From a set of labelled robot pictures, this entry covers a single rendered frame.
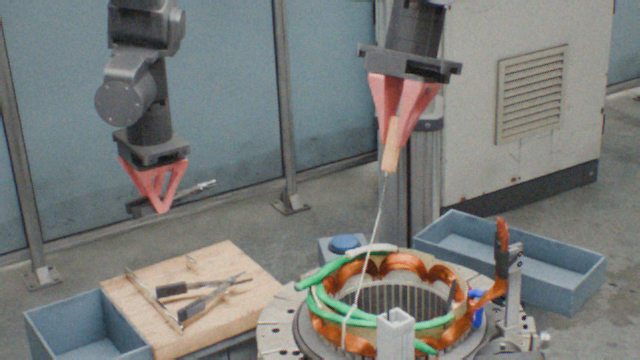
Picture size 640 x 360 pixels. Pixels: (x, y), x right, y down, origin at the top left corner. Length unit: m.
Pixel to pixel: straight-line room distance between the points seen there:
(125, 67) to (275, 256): 2.42
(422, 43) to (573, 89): 2.78
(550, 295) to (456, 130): 2.18
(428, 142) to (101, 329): 0.58
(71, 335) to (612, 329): 2.11
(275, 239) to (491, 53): 1.04
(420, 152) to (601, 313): 1.76
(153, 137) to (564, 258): 0.60
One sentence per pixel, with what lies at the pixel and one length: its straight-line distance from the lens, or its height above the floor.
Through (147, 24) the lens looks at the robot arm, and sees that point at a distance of 1.14.
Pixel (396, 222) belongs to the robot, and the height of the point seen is 0.99.
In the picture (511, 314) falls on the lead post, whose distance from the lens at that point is 1.12.
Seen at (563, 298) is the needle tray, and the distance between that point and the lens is 1.30.
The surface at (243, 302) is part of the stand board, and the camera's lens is 1.25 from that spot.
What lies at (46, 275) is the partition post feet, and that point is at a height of 0.04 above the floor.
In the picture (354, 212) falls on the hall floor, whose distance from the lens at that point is 3.75.
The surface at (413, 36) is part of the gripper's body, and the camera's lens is 1.00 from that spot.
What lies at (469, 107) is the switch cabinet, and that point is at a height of 0.48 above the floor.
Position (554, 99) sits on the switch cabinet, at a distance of 3.69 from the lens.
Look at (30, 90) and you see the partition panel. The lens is 3.27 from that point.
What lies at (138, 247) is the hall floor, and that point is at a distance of 3.64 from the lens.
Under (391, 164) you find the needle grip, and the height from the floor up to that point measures 1.31.
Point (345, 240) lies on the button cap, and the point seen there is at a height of 1.04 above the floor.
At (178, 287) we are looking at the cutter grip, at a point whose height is 1.09.
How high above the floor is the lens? 1.74
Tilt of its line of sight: 26 degrees down
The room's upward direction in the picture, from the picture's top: 3 degrees counter-clockwise
